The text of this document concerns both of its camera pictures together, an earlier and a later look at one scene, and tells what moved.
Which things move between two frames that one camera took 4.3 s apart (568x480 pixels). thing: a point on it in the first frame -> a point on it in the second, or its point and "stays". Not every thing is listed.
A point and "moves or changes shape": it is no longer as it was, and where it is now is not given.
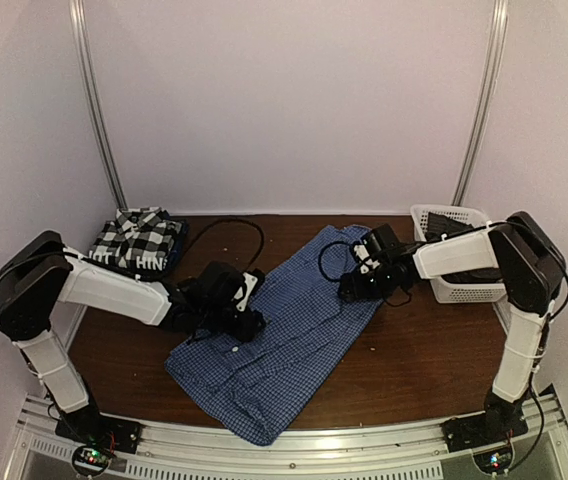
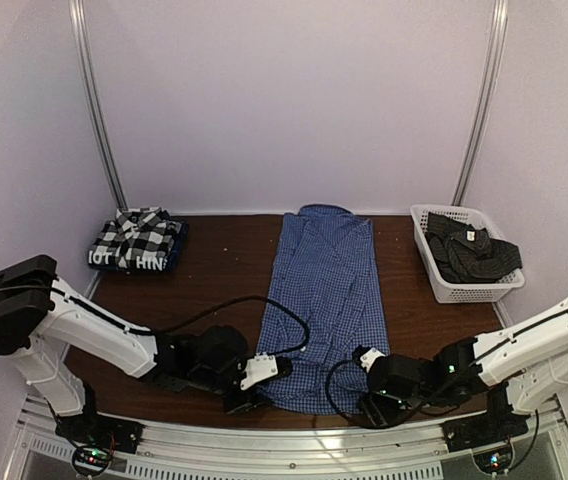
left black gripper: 247,331 -> 246,402
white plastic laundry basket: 455,292 stays
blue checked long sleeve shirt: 263,387 moves or changes shape
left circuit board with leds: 90,461 stays
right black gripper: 354,288 -> 373,407
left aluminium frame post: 89,71 stays
